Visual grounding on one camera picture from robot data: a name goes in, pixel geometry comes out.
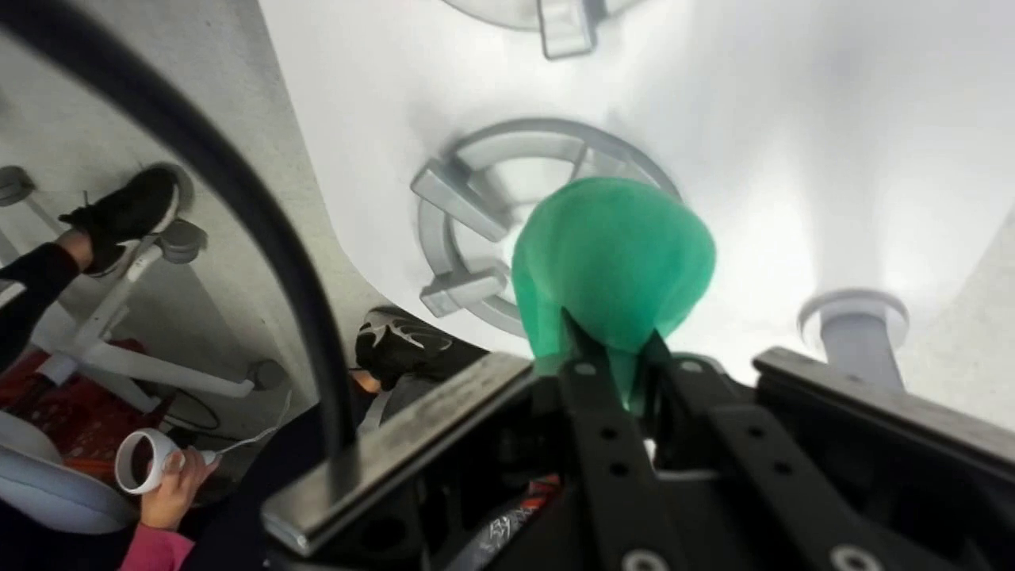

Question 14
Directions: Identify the grey left stove plate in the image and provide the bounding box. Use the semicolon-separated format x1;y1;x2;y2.
444;0;637;60

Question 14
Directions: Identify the grey right stove plate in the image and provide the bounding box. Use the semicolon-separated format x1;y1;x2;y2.
408;116;677;336

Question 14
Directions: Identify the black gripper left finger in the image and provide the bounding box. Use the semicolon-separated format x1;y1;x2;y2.
557;313;680;571

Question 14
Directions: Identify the white vr controller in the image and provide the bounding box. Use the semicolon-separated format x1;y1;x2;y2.
113;428;217;496

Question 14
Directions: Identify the white toy kitchen counter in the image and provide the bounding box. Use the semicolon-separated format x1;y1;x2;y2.
259;0;1015;425

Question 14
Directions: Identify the person hand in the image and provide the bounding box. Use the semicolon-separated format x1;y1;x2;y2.
138;448;212;531

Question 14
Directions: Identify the black cable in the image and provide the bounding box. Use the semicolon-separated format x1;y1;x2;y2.
0;0;362;480

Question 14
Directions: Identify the black shoe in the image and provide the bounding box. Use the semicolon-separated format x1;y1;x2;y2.
58;165;182;277

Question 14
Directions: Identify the grey stove plate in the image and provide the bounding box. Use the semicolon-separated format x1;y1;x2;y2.
444;0;637;60
408;116;677;336

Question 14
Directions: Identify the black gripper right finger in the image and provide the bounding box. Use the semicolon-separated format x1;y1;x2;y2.
640;336;952;571

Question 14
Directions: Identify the green soft toy object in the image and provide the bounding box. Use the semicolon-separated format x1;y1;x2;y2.
510;176;717;413

